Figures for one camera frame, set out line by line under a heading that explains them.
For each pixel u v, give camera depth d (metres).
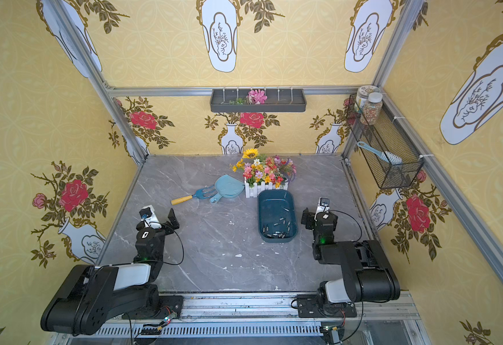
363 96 0.85
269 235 0.90
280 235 0.90
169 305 0.73
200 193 1.06
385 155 0.69
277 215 1.14
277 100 0.92
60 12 0.71
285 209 0.98
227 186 1.08
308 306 0.73
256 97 0.88
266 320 0.72
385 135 0.90
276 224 0.94
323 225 0.70
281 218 0.95
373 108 0.80
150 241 0.67
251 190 1.00
